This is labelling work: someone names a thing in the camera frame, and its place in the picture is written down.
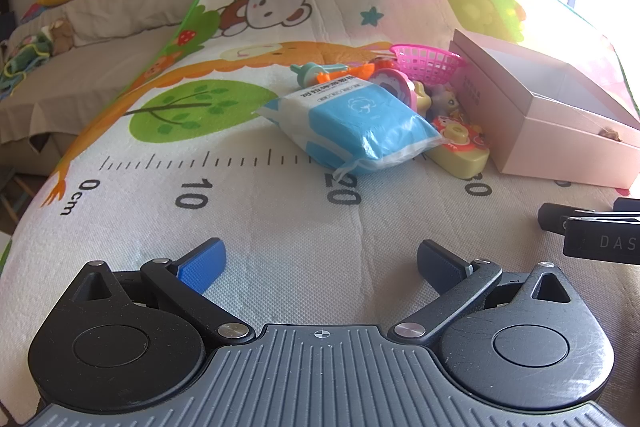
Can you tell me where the red yellow round toy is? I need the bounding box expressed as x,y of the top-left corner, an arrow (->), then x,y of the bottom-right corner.
369,58 -> 418,110

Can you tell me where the teal plastic crank handle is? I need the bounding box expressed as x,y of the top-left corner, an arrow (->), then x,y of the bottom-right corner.
290,62 -> 347,88

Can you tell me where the colourful cartoon play mat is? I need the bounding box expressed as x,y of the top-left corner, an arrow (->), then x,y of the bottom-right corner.
1,0 -> 639,425

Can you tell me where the pink plastic strainer basket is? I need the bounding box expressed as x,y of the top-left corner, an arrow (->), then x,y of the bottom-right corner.
390,43 -> 466,86

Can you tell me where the beige covered sofa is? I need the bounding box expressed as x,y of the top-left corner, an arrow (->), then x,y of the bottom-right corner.
1,0 -> 194,173

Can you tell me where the green crumpled cloth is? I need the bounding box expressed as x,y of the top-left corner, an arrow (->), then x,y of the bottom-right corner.
1,32 -> 53,98

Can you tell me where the pink cat figure toy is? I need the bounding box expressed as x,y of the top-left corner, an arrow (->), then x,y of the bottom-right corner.
413,81 -> 460,119

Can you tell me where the pink cardboard box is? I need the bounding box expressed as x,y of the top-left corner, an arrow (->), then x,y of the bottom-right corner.
449,30 -> 639,188

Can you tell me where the blue white tissue pack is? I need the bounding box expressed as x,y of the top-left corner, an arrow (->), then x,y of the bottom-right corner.
256,76 -> 444,181

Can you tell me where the yellow toy camera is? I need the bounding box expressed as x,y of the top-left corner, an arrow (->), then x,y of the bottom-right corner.
426,116 -> 489,179

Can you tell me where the orange plastic shell toy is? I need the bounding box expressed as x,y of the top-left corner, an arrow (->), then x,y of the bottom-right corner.
316,63 -> 375,84

